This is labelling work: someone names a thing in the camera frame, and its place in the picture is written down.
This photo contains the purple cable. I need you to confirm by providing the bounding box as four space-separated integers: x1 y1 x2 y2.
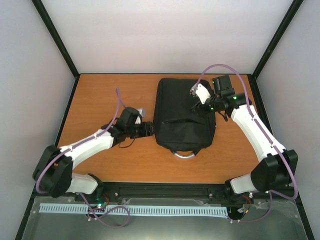
194 63 299 224
35 87 131 228

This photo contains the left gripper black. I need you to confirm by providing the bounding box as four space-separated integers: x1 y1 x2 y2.
127 121 158 139

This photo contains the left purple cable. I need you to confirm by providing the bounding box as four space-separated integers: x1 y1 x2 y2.
35 87 131 228

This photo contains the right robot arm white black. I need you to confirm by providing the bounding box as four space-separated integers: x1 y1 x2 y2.
190 75 298 200

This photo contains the black frame post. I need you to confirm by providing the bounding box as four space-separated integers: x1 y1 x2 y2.
31 0 81 79
251 0 305 79

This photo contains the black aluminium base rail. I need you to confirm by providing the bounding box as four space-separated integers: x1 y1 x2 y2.
32 181 301 208

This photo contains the black student backpack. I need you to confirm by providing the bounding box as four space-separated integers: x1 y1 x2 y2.
153 78 216 159

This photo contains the light blue cable duct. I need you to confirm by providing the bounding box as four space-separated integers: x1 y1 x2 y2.
38 203 228 218

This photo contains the left black frame post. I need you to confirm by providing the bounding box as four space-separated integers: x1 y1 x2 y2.
31 0 81 79

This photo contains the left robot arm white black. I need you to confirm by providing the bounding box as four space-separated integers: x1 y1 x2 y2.
32 107 154 202

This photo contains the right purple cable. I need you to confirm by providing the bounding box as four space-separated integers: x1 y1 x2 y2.
194 63 299 224

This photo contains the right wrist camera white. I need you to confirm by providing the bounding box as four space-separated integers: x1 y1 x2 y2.
190 83 212 105

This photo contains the right black frame post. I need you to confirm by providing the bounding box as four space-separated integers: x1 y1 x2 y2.
251 0 305 79

